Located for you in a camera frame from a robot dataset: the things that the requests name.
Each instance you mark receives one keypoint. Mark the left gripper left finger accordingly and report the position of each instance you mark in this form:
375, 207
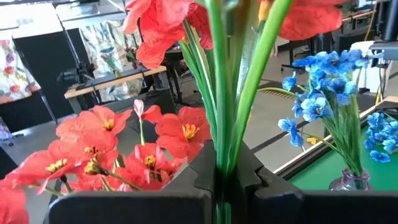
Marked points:
140, 208

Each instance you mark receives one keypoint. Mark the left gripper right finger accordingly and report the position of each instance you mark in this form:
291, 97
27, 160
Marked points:
311, 208

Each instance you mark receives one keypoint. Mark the red artificial flower bunch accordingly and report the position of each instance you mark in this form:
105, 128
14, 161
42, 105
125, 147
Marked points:
222, 93
96, 123

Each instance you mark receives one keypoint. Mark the blue artificial flower bunch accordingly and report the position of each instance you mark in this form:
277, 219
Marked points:
381, 137
317, 105

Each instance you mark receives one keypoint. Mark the background black robot arm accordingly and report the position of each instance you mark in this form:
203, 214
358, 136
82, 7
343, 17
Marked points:
77, 73

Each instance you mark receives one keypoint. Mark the pink glass vase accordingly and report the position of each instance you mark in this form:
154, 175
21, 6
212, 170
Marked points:
351, 182

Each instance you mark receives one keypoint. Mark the green table mat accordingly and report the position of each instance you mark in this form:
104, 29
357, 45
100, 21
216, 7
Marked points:
317, 177

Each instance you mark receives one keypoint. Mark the background wooden table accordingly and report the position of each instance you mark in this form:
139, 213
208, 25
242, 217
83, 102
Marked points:
118, 81

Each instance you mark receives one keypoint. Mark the black partition panel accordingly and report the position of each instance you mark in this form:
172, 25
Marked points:
43, 68

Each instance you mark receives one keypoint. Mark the floral patterned cloth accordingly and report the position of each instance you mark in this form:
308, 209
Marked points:
15, 74
109, 40

